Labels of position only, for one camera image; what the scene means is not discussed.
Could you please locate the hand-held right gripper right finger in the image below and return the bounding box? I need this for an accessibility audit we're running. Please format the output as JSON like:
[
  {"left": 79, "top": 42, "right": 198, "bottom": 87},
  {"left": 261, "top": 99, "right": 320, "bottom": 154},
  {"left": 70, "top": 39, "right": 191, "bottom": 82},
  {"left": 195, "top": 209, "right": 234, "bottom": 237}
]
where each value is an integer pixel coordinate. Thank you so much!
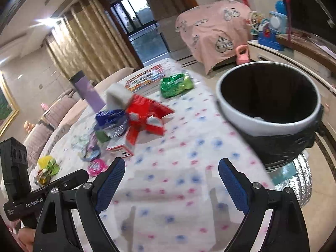
[{"left": 218, "top": 158, "right": 310, "bottom": 252}]

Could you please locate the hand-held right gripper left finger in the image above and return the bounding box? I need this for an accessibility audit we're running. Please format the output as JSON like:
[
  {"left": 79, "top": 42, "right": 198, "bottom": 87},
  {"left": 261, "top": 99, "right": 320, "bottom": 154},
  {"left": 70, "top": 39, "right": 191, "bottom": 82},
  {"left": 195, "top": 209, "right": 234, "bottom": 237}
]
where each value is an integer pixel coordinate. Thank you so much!
[{"left": 35, "top": 157, "right": 126, "bottom": 252}]

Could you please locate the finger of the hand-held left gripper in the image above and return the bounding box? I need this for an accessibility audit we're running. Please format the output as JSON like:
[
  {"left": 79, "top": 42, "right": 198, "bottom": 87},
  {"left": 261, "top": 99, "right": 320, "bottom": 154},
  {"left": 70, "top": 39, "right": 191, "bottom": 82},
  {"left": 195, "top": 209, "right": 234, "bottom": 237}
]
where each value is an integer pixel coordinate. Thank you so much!
[{"left": 52, "top": 169, "right": 90, "bottom": 192}]

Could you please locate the pink round lid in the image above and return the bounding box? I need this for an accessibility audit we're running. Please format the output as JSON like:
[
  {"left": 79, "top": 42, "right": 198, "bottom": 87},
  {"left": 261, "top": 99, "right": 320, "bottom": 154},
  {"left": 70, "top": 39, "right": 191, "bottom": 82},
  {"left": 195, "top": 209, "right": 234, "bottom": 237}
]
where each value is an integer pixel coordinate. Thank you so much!
[{"left": 87, "top": 159, "right": 108, "bottom": 176}]

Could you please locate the yellow green snack packet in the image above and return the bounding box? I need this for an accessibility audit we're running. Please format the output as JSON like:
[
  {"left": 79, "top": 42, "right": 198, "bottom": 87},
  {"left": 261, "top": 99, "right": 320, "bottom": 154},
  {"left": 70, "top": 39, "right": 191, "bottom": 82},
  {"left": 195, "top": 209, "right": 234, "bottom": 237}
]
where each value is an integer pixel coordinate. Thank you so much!
[{"left": 36, "top": 155, "right": 61, "bottom": 185}]

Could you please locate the pale blue wrapper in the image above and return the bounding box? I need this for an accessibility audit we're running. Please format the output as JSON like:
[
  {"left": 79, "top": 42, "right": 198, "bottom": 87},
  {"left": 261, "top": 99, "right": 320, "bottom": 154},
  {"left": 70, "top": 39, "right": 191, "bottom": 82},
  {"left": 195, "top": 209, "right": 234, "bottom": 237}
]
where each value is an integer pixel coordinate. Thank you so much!
[{"left": 81, "top": 134, "right": 101, "bottom": 162}]

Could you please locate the white and red box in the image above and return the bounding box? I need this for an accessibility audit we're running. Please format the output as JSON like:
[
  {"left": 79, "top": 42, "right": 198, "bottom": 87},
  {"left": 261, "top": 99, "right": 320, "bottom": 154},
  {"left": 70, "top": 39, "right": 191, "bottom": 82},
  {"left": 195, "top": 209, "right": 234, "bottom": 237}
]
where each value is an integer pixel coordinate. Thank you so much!
[{"left": 106, "top": 138, "right": 134, "bottom": 158}]

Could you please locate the clear plastic wrapper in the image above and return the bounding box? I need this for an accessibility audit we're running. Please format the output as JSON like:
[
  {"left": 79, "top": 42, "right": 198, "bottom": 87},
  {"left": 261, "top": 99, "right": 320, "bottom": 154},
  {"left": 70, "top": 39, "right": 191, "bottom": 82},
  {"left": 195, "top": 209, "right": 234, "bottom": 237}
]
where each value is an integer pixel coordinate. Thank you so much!
[{"left": 72, "top": 134, "right": 90, "bottom": 150}]

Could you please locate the blue foil packet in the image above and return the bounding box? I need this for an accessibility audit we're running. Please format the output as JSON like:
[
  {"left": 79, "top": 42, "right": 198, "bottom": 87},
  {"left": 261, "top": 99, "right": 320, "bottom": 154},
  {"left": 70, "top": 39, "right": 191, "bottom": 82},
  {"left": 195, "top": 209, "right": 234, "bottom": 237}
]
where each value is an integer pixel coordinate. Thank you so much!
[{"left": 95, "top": 109, "right": 129, "bottom": 138}]

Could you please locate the white bin with black bag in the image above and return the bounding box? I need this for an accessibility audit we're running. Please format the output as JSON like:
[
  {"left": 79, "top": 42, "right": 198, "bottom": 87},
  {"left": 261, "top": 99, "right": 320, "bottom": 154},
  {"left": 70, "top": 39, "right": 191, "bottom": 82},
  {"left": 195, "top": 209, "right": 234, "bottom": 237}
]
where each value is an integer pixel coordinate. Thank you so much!
[{"left": 215, "top": 62, "right": 324, "bottom": 171}]

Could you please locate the red paper packaging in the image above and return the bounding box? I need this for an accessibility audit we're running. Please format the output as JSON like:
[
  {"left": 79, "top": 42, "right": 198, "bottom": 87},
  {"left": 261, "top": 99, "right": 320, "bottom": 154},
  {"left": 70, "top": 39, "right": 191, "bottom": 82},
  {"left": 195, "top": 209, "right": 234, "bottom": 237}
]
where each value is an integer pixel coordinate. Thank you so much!
[{"left": 126, "top": 94, "right": 175, "bottom": 145}]

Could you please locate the white paper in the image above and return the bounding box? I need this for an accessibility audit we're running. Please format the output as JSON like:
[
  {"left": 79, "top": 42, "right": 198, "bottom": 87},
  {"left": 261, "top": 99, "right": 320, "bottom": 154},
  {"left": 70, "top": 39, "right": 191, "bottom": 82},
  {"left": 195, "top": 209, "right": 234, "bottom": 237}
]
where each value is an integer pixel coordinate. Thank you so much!
[{"left": 105, "top": 83, "right": 132, "bottom": 111}]

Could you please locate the person's left hand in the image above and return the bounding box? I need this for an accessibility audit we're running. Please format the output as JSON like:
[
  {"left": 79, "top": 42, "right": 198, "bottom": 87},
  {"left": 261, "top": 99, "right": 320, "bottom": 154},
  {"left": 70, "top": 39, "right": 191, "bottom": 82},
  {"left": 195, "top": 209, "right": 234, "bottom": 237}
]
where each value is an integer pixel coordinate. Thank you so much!
[{"left": 17, "top": 228, "right": 36, "bottom": 252}]

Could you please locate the striped pink cushion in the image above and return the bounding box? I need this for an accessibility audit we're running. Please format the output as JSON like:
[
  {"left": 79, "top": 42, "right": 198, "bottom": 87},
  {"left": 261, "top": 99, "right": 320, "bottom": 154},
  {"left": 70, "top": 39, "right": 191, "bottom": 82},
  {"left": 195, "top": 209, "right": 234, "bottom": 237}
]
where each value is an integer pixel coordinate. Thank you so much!
[
  {"left": 43, "top": 97, "right": 79, "bottom": 129},
  {"left": 24, "top": 123, "right": 54, "bottom": 163}
]

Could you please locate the teal box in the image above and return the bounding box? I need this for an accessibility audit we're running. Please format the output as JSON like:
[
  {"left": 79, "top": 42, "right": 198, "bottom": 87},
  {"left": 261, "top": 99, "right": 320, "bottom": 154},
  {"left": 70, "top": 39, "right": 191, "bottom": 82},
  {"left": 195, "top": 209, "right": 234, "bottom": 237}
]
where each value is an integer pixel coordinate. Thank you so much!
[{"left": 270, "top": 161, "right": 296, "bottom": 187}]

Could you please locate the floral white tablecloth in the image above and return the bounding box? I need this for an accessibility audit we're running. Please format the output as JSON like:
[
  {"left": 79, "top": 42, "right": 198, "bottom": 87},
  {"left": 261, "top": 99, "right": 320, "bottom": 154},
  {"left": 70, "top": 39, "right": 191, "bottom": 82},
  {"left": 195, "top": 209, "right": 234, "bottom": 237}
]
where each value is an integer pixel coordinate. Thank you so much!
[{"left": 30, "top": 58, "right": 276, "bottom": 252}]

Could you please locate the beige sofa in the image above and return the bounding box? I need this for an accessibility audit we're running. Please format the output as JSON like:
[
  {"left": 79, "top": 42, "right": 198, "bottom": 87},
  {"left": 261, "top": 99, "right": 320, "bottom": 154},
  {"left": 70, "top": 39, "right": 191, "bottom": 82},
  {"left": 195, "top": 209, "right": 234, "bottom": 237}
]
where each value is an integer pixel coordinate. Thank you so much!
[{"left": 0, "top": 67, "right": 134, "bottom": 174}]

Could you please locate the gold framed picture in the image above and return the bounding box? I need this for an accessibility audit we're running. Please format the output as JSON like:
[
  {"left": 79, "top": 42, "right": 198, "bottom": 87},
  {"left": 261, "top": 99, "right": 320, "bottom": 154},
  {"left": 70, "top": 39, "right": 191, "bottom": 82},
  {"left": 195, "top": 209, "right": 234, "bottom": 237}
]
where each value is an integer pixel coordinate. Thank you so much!
[{"left": 0, "top": 72, "right": 20, "bottom": 138}]

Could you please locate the silver foil mat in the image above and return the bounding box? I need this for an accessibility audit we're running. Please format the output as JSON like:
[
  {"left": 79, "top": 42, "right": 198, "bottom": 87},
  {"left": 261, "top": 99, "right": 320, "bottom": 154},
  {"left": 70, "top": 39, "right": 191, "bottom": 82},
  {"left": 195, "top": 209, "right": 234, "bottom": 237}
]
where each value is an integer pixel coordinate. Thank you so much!
[{"left": 266, "top": 152, "right": 313, "bottom": 210}]

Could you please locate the purple thermos bottle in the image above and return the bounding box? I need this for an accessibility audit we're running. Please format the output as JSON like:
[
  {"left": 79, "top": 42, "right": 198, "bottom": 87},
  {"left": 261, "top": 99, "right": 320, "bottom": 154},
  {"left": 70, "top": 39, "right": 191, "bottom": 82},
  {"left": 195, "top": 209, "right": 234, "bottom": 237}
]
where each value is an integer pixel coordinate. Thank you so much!
[{"left": 69, "top": 70, "right": 105, "bottom": 112}]

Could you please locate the red cover book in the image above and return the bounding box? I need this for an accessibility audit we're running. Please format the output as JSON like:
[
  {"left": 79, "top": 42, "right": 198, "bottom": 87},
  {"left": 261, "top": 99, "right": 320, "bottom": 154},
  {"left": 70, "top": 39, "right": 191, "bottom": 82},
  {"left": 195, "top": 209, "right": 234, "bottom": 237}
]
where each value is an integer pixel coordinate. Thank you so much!
[{"left": 125, "top": 64, "right": 166, "bottom": 90}]

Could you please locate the green snack bag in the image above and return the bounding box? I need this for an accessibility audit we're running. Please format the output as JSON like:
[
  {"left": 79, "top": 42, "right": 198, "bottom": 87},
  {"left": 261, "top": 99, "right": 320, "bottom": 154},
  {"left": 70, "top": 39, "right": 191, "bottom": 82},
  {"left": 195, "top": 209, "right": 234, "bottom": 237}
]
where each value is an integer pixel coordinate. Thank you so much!
[{"left": 160, "top": 73, "right": 195, "bottom": 99}]

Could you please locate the pink kettlebell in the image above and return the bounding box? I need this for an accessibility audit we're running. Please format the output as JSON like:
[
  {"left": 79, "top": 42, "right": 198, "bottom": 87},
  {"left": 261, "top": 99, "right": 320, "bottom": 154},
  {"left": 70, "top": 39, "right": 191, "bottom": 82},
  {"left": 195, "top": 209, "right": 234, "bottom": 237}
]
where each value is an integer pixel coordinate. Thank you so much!
[{"left": 235, "top": 45, "right": 249, "bottom": 66}]

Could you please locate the white television cabinet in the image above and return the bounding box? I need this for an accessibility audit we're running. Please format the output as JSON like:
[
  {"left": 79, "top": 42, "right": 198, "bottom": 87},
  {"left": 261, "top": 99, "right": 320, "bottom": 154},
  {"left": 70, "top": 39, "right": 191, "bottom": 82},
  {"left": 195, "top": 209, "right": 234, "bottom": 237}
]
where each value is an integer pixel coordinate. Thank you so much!
[{"left": 248, "top": 29, "right": 336, "bottom": 147}]

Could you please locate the gold patterned curtain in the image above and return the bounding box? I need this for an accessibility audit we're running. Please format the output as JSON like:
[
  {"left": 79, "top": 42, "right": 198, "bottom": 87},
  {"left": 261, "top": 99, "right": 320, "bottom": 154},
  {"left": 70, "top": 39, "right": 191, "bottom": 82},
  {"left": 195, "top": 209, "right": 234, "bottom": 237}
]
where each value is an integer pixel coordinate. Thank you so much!
[{"left": 43, "top": 0, "right": 143, "bottom": 101}]

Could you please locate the pink covered furniture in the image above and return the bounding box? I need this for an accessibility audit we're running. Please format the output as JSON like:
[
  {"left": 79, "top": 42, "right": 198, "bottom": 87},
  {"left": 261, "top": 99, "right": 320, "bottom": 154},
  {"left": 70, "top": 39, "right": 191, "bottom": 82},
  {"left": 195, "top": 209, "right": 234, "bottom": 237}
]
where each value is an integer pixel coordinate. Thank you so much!
[{"left": 175, "top": 0, "right": 254, "bottom": 75}]

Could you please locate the wooden framed balcony doorway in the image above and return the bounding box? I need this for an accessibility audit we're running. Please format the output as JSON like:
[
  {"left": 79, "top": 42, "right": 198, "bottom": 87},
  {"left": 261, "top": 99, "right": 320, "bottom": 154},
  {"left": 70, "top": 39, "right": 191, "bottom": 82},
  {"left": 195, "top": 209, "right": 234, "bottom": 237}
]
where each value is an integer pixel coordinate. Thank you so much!
[{"left": 94, "top": 0, "right": 197, "bottom": 67}]

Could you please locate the blue toy machine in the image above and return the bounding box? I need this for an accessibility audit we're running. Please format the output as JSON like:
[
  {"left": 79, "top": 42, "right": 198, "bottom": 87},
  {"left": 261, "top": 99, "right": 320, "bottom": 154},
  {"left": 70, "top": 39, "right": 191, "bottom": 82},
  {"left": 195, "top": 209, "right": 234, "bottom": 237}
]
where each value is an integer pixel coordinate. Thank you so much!
[{"left": 257, "top": 10, "right": 288, "bottom": 51}]

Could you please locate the ferris wheel toy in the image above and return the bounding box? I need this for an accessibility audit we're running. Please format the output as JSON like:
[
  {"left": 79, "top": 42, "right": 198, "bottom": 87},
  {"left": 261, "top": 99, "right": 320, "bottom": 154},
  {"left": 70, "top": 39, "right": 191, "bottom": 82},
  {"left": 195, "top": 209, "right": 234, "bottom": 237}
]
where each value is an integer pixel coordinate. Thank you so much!
[{"left": 248, "top": 11, "right": 271, "bottom": 36}]

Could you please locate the black television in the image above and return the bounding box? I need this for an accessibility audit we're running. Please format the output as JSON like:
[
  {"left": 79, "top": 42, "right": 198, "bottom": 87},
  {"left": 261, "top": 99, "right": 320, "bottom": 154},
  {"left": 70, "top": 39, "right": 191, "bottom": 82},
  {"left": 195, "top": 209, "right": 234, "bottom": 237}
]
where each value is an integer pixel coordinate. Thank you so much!
[{"left": 274, "top": 0, "right": 336, "bottom": 36}]

